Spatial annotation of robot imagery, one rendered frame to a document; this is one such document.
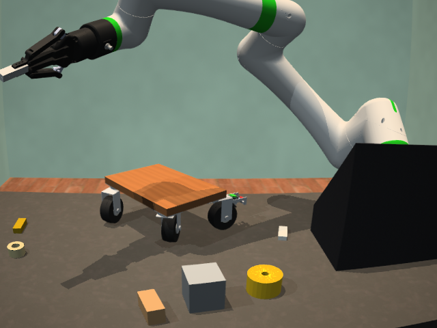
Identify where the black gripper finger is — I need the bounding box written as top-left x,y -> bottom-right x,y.
0,27 -> 70,79
0,56 -> 69,82

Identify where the orange rectangular block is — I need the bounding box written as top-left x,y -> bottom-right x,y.
137,289 -> 166,325

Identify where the yellow rectangular block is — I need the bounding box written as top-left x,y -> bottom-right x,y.
13,218 -> 27,234

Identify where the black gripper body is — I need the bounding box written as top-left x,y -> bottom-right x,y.
51,27 -> 97,68

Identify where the orange wooden dolly on black caster wheels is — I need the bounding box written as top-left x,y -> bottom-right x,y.
100,164 -> 247,243

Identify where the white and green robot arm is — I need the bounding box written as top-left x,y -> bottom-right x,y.
80,0 -> 408,169

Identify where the roll of masking tape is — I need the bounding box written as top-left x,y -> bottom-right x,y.
8,241 -> 26,258

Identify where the yellow short cylinder with center hole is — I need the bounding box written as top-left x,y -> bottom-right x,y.
246,264 -> 283,299

